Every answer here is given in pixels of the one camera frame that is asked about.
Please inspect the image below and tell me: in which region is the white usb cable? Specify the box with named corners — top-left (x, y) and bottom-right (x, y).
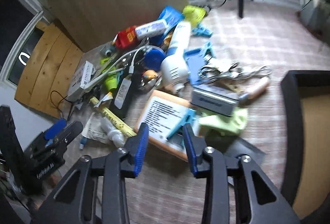
top-left (127, 45), bottom-right (155, 76)

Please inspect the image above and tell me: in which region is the white paper sachet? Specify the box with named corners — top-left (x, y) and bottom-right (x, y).
top-left (82, 112), bottom-right (109, 142)

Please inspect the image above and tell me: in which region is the checked cloth desktop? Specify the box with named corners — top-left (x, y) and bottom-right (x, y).
top-left (24, 2), bottom-right (330, 224)

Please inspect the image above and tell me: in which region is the light green cloth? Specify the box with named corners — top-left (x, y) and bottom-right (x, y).
top-left (198, 107), bottom-right (248, 137)

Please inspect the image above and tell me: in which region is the small clear plastic bottle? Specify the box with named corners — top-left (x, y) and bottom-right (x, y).
top-left (100, 121), bottom-right (125, 148)

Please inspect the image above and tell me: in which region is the light blue clip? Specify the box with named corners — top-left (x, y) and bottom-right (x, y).
top-left (166, 108), bottom-right (197, 140)

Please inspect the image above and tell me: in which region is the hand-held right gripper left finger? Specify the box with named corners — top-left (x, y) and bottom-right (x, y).
top-left (31, 123), bottom-right (150, 224)

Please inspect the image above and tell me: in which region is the long white plastic shoehorn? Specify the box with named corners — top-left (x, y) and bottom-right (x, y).
top-left (83, 50), bottom-right (141, 91)

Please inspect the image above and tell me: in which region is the grey tin box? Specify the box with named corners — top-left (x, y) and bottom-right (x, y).
top-left (190, 85), bottom-right (240, 117)

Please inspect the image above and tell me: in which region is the black pouch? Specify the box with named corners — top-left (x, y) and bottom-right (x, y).
top-left (110, 76), bottom-right (138, 120)

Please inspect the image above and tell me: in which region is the blue phone stand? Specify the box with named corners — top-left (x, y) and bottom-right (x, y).
top-left (184, 48), bottom-right (214, 86)

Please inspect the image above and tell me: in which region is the yellow long box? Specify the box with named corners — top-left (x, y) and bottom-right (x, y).
top-left (90, 96), bottom-right (137, 138)

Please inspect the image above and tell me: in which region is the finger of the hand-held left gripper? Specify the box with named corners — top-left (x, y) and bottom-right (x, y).
top-left (53, 121), bottom-right (84, 155)
top-left (42, 119), bottom-right (67, 147)

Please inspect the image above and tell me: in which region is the white blue bottle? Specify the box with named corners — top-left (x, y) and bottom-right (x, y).
top-left (160, 21), bottom-right (192, 91)

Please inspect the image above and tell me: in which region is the small tube black cap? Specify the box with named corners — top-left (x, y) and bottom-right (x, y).
top-left (100, 43), bottom-right (116, 57)

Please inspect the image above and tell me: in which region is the green tube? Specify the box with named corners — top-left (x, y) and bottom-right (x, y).
top-left (103, 69), bottom-right (124, 91)

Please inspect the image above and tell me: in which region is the blue round lid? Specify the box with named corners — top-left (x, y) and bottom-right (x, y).
top-left (143, 48), bottom-right (167, 71)

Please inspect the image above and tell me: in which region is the pink handle razor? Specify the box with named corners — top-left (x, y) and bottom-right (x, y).
top-left (238, 76), bottom-right (271, 106)

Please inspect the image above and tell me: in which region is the orange notebook white label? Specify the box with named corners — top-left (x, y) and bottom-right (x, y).
top-left (134, 90), bottom-right (199, 161)

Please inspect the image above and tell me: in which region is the yellow-green sachet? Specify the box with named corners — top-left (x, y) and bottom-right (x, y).
top-left (99, 56), bottom-right (114, 68)

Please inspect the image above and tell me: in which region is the red bag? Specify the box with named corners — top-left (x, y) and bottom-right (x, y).
top-left (113, 26), bottom-right (138, 49)

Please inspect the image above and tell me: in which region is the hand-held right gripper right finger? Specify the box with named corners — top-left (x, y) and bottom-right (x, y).
top-left (183, 123), bottom-right (302, 224)

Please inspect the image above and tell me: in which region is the potted plant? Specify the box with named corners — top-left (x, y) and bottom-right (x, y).
top-left (263, 0), bottom-right (330, 33)

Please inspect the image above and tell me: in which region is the blue clothespin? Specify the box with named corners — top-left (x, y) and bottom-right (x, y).
top-left (191, 25), bottom-right (213, 37)
top-left (197, 42), bottom-right (216, 59)

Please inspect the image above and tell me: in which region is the wooden plank panel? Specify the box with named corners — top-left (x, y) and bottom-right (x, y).
top-left (14, 21), bottom-right (84, 119)

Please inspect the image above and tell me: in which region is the blue plastic packet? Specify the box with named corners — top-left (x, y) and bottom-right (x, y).
top-left (158, 5), bottom-right (185, 45)

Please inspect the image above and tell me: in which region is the white blue carton box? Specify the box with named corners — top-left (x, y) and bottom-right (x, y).
top-left (134, 20), bottom-right (168, 40)

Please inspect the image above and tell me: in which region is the black storage box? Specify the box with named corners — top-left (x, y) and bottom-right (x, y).
top-left (280, 70), bottom-right (330, 222)

